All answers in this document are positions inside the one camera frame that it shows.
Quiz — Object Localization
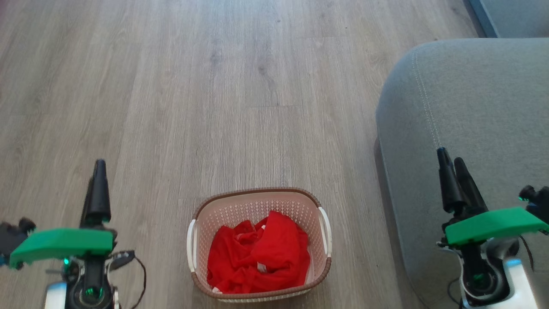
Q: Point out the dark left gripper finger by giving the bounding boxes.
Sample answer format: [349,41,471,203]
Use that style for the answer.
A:
[81,176,94,224]
[85,159,112,227]

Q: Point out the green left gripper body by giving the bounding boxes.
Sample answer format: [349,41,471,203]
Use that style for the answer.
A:
[9,228,115,301]

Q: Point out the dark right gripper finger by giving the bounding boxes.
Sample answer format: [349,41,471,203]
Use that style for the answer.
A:
[453,157,489,214]
[436,147,465,214]

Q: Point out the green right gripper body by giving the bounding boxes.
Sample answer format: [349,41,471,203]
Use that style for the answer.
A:
[444,207,549,302]

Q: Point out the grey fabric sofa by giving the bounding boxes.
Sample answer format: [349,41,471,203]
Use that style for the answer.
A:
[374,37,549,309]

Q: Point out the cream laundry basket brown rim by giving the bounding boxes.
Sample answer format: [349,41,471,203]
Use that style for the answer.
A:
[187,187,333,303]

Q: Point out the grey-blue furniture piece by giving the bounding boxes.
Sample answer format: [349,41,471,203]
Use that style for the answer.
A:
[468,0,549,38]

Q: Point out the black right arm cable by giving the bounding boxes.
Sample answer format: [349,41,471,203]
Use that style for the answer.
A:
[447,278,465,309]

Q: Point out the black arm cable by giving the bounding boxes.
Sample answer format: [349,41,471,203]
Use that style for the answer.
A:
[109,250,147,309]
[447,278,465,309]

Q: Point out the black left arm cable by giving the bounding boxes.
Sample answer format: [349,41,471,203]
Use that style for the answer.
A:
[109,250,147,309]

